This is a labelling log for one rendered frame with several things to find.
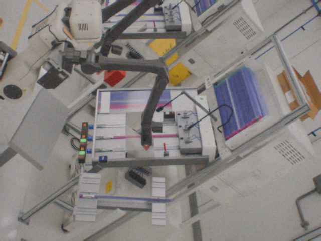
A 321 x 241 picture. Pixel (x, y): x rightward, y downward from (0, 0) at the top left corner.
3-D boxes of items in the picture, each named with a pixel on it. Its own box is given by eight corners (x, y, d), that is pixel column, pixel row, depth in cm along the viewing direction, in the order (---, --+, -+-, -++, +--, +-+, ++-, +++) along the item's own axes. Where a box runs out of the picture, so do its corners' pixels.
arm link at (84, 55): (77, 49, 224) (76, 56, 221) (98, 51, 226) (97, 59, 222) (76, 62, 231) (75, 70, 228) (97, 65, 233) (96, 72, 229)
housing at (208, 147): (201, 162, 281) (202, 147, 271) (192, 111, 317) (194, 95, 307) (213, 162, 281) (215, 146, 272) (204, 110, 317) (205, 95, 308)
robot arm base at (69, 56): (64, 41, 225) (61, 54, 216) (81, 43, 226) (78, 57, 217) (64, 55, 230) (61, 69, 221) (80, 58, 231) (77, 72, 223)
